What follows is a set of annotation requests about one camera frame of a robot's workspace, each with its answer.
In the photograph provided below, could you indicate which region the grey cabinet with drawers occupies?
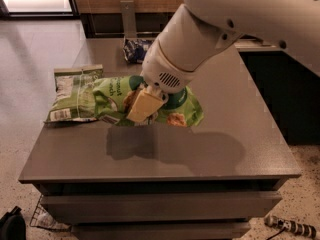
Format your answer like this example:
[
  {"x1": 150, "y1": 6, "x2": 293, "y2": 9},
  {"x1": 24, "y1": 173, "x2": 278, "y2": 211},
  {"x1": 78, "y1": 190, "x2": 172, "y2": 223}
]
[{"x1": 20, "y1": 48, "x2": 300, "y2": 240}]

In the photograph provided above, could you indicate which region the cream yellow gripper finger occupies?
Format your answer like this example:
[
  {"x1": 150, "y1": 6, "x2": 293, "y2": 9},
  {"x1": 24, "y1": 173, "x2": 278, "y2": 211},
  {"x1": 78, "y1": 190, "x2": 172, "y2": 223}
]
[{"x1": 127, "y1": 87, "x2": 169, "y2": 123}]

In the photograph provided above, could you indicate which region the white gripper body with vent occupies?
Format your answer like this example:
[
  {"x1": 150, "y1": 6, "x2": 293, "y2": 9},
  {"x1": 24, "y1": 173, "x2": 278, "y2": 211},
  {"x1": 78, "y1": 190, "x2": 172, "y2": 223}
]
[{"x1": 141, "y1": 39, "x2": 196, "y2": 94}]

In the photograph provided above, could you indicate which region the white power strip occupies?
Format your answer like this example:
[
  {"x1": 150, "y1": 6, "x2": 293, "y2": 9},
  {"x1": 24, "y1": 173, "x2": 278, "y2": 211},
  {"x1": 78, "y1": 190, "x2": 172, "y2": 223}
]
[{"x1": 264, "y1": 215, "x2": 320, "y2": 240}]

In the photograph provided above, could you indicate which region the green rice chip bag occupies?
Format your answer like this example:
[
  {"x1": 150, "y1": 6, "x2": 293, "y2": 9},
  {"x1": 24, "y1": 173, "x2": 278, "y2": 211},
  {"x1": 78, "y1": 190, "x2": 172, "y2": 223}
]
[{"x1": 93, "y1": 75, "x2": 204, "y2": 127}]

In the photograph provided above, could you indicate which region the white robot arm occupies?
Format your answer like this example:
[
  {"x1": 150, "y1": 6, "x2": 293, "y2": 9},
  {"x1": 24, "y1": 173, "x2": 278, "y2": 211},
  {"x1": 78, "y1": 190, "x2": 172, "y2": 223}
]
[{"x1": 127, "y1": 0, "x2": 320, "y2": 123}]

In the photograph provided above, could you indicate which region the green and white snack bag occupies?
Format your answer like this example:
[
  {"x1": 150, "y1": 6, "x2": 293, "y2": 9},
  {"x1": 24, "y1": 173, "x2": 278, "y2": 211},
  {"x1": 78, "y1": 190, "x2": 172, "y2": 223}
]
[{"x1": 46, "y1": 64, "x2": 103, "y2": 123}]

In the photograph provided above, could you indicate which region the blue chip bag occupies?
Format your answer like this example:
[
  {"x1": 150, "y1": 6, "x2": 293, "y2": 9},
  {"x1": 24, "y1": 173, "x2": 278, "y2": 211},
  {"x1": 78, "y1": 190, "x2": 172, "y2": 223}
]
[{"x1": 123, "y1": 39, "x2": 153, "y2": 64}]

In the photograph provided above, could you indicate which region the left metal wall bracket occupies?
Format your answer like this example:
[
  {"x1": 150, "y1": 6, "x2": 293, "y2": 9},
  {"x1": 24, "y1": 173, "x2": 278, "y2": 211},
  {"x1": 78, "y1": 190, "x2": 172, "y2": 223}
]
[{"x1": 120, "y1": 0, "x2": 137, "y2": 38}]

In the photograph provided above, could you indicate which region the wire basket on floor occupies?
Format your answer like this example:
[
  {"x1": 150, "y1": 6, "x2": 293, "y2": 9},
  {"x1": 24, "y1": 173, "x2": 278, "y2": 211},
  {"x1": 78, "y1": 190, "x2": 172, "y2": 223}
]
[{"x1": 29, "y1": 196, "x2": 71, "y2": 232}]

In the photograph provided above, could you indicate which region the black object on floor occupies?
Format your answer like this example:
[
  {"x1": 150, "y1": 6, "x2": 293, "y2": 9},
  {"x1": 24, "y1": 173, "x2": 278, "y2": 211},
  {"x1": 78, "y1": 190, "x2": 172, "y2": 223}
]
[{"x1": 0, "y1": 206, "x2": 26, "y2": 240}]

